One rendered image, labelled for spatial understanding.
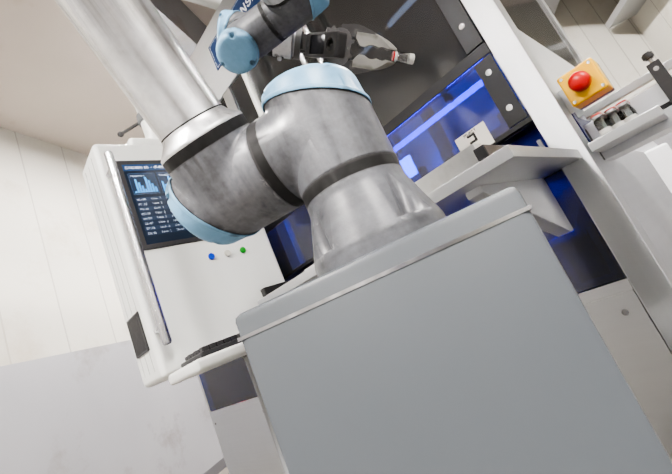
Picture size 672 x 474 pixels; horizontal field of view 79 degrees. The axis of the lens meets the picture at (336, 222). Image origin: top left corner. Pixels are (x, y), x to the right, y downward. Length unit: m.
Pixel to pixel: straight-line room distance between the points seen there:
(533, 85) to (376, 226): 0.73
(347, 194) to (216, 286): 1.02
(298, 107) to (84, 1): 0.24
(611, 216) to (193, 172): 0.81
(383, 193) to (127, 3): 0.34
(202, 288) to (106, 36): 0.95
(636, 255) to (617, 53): 4.32
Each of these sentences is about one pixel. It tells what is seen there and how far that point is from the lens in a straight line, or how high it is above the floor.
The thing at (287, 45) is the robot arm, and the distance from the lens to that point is 0.90.
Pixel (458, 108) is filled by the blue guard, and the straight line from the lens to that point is 1.11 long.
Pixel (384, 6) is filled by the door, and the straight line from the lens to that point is 1.31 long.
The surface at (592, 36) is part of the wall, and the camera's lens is 5.27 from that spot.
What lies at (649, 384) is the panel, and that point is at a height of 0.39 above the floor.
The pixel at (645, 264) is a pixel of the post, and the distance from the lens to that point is 1.01.
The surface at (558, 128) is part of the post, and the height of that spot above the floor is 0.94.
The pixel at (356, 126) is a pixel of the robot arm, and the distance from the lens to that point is 0.43.
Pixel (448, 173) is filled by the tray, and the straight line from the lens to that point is 0.69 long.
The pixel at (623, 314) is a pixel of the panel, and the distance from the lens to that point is 1.04.
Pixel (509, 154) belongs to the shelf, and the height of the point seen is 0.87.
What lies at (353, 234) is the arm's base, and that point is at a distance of 0.38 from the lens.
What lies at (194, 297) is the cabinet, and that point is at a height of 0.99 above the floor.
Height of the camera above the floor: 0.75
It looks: 13 degrees up
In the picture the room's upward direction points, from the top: 24 degrees counter-clockwise
